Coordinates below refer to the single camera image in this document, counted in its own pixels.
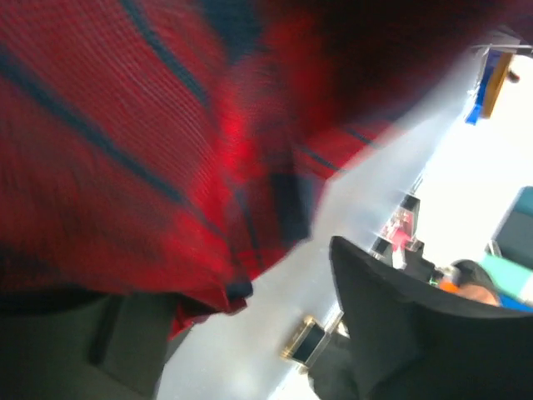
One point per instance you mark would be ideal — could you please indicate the wooden clothes rack frame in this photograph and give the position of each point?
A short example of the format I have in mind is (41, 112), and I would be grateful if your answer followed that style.
(493, 74)

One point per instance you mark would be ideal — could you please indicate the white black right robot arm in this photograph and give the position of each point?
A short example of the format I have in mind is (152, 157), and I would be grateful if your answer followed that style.
(398, 247)

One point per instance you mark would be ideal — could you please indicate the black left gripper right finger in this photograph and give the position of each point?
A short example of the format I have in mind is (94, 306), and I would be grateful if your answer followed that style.
(409, 340)

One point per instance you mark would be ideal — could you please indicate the red plaid skirt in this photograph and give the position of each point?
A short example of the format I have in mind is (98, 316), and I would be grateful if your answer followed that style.
(182, 146)

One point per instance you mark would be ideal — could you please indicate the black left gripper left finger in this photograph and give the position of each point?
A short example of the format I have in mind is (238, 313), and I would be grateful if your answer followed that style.
(74, 344)

